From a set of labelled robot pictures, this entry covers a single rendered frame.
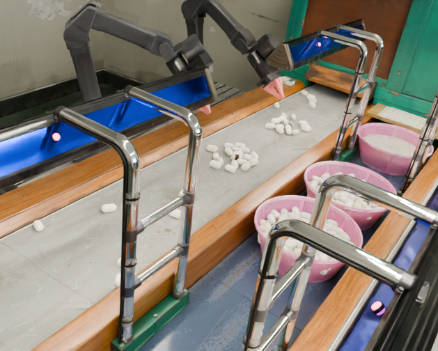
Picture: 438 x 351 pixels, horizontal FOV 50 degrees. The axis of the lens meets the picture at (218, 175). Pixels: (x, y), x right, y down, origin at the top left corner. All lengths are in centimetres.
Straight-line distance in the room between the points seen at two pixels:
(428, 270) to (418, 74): 154
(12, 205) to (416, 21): 156
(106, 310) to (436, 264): 57
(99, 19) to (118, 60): 249
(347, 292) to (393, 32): 127
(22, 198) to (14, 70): 229
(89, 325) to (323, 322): 43
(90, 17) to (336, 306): 98
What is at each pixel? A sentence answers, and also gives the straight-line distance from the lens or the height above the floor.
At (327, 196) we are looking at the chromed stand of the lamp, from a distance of 69.
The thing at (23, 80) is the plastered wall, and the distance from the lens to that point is 350.
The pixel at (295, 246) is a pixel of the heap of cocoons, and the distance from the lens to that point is 118.
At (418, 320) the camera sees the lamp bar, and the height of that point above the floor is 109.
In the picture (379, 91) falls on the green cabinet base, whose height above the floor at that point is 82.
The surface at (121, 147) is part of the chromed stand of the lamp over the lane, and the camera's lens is 68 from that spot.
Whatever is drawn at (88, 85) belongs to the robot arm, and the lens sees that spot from 149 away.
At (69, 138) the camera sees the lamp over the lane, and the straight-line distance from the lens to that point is 78.
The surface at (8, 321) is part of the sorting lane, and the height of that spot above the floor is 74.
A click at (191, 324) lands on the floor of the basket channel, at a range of 101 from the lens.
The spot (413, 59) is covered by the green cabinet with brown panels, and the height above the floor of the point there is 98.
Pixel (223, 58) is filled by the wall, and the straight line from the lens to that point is 333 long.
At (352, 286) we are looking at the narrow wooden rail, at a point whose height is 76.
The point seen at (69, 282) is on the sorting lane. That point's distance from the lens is 100.
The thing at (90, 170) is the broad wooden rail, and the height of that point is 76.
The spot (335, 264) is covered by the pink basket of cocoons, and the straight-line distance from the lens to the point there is 112.
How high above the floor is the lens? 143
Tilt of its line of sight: 30 degrees down
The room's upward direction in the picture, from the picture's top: 8 degrees clockwise
